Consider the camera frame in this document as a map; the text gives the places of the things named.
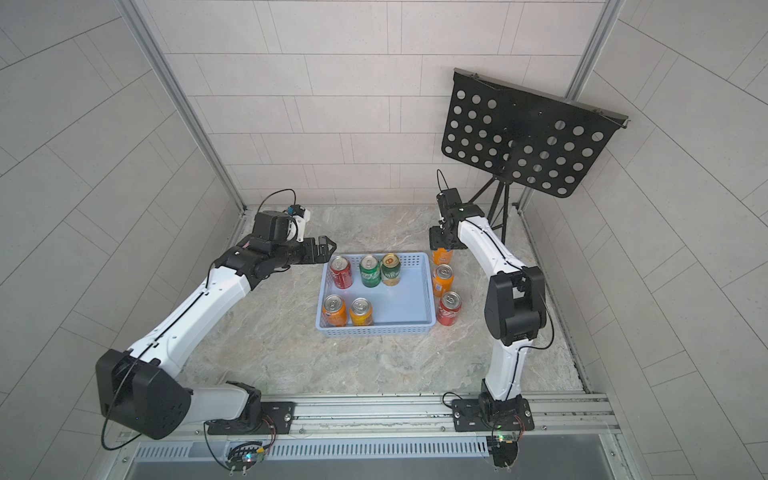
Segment orange fanta can front left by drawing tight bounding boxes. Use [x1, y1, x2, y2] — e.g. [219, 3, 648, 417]
[321, 294, 348, 328]

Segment orange fanta can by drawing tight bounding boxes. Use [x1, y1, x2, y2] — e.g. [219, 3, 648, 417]
[432, 264, 454, 298]
[321, 294, 348, 328]
[432, 248, 453, 265]

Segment black perforated music stand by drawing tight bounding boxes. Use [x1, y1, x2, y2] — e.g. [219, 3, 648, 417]
[440, 67, 630, 244]

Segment aluminium rail frame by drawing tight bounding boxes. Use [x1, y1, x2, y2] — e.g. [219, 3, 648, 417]
[118, 393, 621, 463]

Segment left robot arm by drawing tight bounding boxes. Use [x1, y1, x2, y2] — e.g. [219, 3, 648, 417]
[95, 235, 337, 440]

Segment light blue plastic basket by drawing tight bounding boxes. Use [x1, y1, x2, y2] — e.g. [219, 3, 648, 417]
[315, 252, 436, 336]

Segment circuit board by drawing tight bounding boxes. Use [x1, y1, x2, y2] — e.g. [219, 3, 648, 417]
[486, 436, 519, 469]
[226, 441, 266, 476]

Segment red cola can back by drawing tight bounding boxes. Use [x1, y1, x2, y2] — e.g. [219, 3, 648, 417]
[329, 256, 354, 290]

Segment green sprite can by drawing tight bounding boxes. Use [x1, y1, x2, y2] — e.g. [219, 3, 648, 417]
[359, 255, 381, 288]

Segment left circuit board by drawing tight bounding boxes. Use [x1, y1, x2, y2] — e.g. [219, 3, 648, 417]
[226, 441, 266, 476]

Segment dark green gold-top can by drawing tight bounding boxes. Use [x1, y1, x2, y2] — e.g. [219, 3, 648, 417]
[380, 253, 401, 286]

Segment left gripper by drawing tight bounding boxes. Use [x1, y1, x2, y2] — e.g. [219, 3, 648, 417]
[270, 235, 340, 269]

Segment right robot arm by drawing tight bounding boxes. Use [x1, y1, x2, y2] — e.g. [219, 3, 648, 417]
[429, 203, 547, 402]

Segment orange fanta can back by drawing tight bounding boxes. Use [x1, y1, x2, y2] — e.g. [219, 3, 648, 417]
[432, 248, 453, 265]

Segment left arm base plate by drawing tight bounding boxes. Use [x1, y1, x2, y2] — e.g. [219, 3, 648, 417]
[206, 402, 296, 436]

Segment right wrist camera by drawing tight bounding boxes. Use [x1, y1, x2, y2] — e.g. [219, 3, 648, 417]
[436, 188, 462, 213]

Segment red cola can front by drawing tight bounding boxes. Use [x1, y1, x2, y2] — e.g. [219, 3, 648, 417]
[436, 291, 462, 326]

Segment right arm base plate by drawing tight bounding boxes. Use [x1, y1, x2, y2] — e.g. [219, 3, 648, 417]
[450, 394, 535, 433]

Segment red cola can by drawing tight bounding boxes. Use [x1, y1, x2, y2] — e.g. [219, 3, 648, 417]
[436, 291, 462, 326]
[329, 256, 354, 290]

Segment right circuit board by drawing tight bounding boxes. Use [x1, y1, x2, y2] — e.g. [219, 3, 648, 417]
[486, 436, 519, 469]

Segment yellow orange schweppes can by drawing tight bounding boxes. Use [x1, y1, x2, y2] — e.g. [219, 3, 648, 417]
[349, 297, 374, 327]

